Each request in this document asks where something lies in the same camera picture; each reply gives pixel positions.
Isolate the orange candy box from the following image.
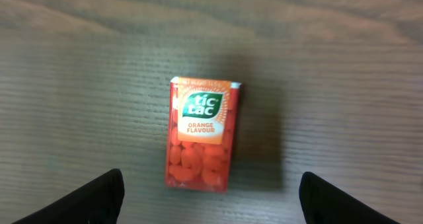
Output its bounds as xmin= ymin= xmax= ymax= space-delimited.
xmin=164 ymin=76 xmax=243 ymax=194

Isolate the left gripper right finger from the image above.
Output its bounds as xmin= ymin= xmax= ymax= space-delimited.
xmin=298 ymin=171 xmax=401 ymax=224

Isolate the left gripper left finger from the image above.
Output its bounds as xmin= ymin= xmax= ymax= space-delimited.
xmin=11 ymin=168 xmax=126 ymax=224

